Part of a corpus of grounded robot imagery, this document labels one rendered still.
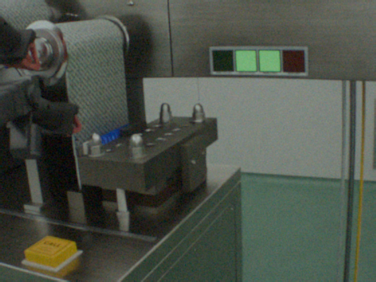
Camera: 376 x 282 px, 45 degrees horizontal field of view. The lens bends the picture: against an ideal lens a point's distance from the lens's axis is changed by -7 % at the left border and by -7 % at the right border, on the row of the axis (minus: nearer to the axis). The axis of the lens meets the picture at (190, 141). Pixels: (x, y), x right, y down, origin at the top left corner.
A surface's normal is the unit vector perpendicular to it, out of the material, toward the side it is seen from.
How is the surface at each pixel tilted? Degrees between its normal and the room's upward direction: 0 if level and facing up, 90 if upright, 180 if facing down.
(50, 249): 0
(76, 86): 90
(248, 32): 90
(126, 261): 0
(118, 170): 90
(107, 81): 90
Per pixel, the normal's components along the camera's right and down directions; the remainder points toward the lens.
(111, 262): -0.06, -0.96
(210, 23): -0.40, 0.26
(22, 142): -0.08, -0.15
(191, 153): 0.91, 0.05
